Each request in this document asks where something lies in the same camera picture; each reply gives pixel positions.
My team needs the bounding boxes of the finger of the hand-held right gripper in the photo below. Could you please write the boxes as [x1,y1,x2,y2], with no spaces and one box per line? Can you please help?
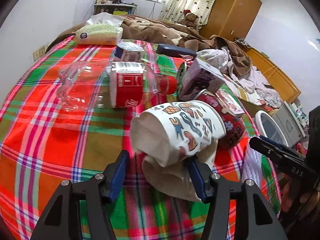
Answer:
[259,135,304,160]
[249,137,285,164]

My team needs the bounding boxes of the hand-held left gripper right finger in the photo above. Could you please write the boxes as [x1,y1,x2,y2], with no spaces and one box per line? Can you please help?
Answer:
[185,156,289,240]

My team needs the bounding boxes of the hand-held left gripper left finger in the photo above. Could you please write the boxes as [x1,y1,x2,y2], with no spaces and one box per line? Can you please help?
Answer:
[30,150,130,240]

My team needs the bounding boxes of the white trash bin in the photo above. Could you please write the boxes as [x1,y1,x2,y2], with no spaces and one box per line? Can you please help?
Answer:
[241,110,285,184]

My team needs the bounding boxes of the beige paper napkin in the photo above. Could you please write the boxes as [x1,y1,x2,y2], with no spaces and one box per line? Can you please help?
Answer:
[130,111,218,203]

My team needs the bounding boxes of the small red white card box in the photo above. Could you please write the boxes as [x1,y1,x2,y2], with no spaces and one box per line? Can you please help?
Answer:
[216,90,244,115]

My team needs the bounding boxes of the patterned paper cup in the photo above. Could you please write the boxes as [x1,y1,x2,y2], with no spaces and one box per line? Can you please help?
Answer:
[130,100,227,167]

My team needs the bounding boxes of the clear plastic bottle red label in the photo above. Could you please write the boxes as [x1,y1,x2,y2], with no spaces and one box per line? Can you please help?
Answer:
[58,60,177,112]

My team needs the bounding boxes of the purple cardboard box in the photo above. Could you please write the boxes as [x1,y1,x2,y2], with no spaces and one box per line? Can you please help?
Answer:
[178,58,225,102]

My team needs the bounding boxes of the small white plastic container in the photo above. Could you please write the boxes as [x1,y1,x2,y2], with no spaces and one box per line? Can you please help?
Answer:
[115,42,143,63]

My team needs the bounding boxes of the person's right hand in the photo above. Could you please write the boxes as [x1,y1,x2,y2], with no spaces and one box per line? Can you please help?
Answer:
[301,187,320,205]

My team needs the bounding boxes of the grey nightstand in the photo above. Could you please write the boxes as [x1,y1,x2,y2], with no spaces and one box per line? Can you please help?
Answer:
[272,101,307,147]

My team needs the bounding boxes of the red printed can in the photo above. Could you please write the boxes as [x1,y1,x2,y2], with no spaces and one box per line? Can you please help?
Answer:
[197,92,247,150]

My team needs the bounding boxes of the white quilt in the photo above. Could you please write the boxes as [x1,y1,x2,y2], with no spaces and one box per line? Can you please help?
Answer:
[197,49,283,108]

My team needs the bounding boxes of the wooden headboard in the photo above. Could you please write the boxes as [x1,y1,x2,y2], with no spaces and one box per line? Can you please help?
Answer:
[244,46,302,104]

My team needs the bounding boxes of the plaid cloth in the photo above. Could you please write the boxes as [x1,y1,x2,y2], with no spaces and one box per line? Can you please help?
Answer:
[0,39,280,240]

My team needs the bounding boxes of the green can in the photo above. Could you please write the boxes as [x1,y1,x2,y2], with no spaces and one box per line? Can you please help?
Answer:
[177,62,188,85]

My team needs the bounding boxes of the dark blue glasses case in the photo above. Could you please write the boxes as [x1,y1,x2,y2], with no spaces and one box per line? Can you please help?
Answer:
[157,44,198,58]

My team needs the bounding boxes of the wooden wardrobe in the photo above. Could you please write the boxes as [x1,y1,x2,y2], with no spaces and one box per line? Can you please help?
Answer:
[199,0,262,40]

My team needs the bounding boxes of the tissue pack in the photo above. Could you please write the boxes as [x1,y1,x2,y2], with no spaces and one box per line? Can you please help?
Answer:
[75,12,124,46]

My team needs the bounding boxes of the teddy bear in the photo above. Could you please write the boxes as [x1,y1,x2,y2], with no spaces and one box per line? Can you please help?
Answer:
[179,9,200,29]

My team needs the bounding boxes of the brown blanket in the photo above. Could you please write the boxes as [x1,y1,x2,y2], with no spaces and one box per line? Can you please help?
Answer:
[47,14,253,78]

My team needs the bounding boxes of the shelf with bottles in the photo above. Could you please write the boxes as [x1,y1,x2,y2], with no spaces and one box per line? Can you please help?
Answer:
[94,0,138,15]

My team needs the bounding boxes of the charger cables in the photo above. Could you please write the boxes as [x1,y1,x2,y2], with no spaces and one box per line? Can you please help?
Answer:
[234,37,250,48]

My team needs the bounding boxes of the wall socket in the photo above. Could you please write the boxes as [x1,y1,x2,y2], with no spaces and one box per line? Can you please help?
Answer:
[33,44,52,62]

